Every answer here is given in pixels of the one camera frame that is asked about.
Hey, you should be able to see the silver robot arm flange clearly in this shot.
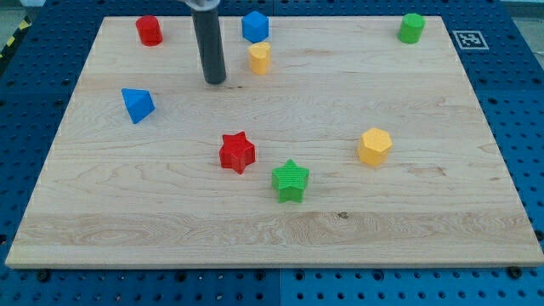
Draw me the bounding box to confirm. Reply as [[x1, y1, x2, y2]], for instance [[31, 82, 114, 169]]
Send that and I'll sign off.
[[179, 0, 220, 11]]

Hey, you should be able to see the yellow heart block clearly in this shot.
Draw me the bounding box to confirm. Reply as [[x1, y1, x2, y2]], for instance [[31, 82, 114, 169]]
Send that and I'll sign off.
[[248, 42, 271, 75]]

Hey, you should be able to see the green star block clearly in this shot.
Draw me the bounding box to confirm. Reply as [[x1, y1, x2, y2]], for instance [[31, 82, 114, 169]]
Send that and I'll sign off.
[[272, 159, 309, 203]]

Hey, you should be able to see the red star block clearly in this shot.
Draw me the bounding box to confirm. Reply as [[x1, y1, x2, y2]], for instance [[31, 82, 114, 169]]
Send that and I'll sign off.
[[218, 131, 256, 174]]

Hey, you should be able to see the light wooden board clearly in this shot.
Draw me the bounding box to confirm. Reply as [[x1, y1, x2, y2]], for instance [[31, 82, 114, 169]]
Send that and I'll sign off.
[[6, 16, 543, 269]]

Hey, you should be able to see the yellow hexagon block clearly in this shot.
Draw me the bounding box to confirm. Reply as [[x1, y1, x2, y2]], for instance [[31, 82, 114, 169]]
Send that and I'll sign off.
[[357, 127, 393, 167]]

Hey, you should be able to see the blue cube block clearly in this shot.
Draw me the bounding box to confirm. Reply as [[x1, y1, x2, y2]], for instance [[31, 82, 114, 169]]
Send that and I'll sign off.
[[241, 11, 269, 43]]

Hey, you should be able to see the blue triangular prism block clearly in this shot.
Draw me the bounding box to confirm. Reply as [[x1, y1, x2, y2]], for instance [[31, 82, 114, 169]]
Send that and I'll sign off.
[[121, 88, 155, 124]]

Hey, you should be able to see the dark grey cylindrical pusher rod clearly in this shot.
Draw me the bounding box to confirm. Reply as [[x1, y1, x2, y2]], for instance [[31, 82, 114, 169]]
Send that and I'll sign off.
[[191, 8, 226, 85]]

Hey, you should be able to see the red cylinder block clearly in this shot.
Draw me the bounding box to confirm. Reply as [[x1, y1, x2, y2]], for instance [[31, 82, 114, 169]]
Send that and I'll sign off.
[[135, 15, 162, 47]]

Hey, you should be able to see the green cylinder block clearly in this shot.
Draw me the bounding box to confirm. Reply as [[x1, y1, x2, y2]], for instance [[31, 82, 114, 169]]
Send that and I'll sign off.
[[397, 13, 426, 44]]

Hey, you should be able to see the white fiducial marker tag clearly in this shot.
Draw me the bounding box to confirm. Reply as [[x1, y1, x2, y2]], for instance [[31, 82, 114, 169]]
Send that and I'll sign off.
[[452, 30, 489, 50]]

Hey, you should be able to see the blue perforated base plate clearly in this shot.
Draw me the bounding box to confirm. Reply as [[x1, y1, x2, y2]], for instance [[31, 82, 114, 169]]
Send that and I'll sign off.
[[1, 1, 543, 305]]

